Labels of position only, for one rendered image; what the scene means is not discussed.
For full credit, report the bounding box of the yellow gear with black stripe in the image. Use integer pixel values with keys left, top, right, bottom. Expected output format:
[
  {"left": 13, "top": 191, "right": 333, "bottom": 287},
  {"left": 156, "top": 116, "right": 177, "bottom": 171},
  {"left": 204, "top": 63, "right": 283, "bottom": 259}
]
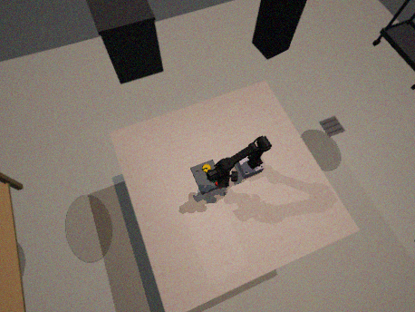
[{"left": 202, "top": 164, "right": 211, "bottom": 172}]

